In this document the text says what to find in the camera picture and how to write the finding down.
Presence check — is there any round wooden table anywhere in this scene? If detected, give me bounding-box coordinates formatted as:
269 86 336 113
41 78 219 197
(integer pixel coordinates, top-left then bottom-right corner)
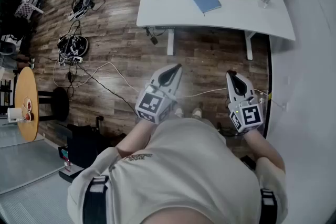
14 67 39 142

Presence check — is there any round bundle of devices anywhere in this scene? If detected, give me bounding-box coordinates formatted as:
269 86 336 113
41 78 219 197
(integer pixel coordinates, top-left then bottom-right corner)
57 35 89 66

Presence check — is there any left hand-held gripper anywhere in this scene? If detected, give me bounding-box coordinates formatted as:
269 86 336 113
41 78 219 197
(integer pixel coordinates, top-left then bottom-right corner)
135 63 183 125

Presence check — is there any black stool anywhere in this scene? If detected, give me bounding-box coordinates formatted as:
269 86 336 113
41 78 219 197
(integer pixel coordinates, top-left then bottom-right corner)
38 86 70 122

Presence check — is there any black floor cable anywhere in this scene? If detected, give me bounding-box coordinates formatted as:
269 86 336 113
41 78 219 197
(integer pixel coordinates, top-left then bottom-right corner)
77 62 140 114

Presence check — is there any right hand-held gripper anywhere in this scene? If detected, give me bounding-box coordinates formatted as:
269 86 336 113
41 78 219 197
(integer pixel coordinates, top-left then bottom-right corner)
226 71 264 135

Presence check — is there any black power adapter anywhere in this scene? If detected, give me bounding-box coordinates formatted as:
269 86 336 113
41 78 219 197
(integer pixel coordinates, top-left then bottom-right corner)
145 26 166 46

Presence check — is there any person's left forearm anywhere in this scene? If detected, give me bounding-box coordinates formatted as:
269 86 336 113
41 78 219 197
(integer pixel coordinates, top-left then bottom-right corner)
115 118 158 158

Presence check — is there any person's right forearm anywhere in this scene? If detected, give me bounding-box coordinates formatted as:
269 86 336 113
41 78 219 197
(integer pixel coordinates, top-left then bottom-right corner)
244 128 286 172

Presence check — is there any black harness strap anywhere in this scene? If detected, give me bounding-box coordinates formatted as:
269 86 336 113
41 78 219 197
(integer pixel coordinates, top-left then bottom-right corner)
82 175 110 224
259 188 278 224

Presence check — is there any colourful small box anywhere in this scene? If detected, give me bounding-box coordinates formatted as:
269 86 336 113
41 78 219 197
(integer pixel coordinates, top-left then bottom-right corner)
58 145 72 173

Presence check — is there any white desk leg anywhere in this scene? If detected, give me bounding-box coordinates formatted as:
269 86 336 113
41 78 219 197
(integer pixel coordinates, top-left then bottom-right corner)
167 28 175 56
244 31 256 61

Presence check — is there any plate with red food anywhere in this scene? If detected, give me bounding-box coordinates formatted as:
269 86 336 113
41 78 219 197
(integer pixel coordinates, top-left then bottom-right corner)
22 97 34 122

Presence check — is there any white floor cable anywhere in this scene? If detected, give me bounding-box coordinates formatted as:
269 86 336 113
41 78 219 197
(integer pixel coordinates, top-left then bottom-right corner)
53 61 286 110

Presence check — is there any black office chair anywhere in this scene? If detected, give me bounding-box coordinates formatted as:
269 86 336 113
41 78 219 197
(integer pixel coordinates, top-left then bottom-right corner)
66 115 127 169

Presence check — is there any grey white gripper device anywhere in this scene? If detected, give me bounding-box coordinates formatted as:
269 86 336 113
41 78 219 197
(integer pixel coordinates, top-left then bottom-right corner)
68 0 92 22

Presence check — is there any person's beige t-shirt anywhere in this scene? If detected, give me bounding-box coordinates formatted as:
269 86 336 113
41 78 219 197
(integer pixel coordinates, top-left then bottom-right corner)
67 116 288 224

